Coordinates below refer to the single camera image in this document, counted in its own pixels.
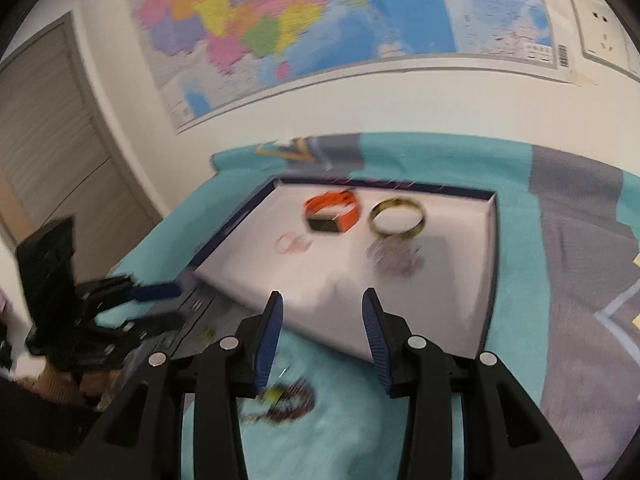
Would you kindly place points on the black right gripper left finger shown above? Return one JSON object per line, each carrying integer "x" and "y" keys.
{"x": 139, "y": 435}

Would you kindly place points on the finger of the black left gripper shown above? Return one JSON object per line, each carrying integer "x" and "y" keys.
{"x": 133, "y": 331}
{"x": 155, "y": 290}

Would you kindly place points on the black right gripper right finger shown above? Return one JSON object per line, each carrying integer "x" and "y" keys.
{"x": 504, "y": 434}

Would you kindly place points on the purple beaded bracelet green flower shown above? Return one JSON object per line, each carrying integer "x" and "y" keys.
{"x": 279, "y": 403}

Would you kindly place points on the orange smart watch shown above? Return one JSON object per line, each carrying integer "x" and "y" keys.
{"x": 334, "y": 212}

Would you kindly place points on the person's left hand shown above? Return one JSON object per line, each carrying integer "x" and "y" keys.
{"x": 62, "y": 388}

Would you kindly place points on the teal grey bed sheet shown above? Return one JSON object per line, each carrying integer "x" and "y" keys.
{"x": 568, "y": 281}

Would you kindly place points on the grey wooden door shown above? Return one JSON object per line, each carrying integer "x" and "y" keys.
{"x": 59, "y": 156}

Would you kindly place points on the dark blue shallow box tray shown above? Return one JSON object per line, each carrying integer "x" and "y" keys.
{"x": 429, "y": 251}

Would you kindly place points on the colourful wall map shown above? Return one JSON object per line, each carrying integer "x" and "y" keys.
{"x": 211, "y": 56}

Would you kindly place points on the white wall socket panel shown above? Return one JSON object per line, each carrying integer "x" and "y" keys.
{"x": 603, "y": 39}

